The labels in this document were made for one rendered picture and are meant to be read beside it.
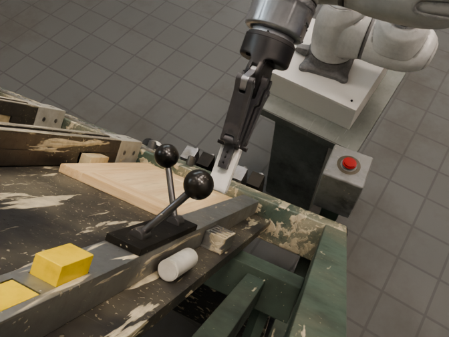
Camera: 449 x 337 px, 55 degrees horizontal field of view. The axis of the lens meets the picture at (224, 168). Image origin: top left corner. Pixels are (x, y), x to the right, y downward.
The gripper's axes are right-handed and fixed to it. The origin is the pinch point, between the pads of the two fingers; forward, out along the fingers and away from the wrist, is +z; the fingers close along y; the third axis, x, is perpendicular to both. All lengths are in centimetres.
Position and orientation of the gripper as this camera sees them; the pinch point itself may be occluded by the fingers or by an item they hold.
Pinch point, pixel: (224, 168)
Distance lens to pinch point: 64.8
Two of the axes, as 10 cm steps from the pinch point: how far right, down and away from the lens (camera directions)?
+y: 2.7, -0.2, 9.6
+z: -3.4, 9.3, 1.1
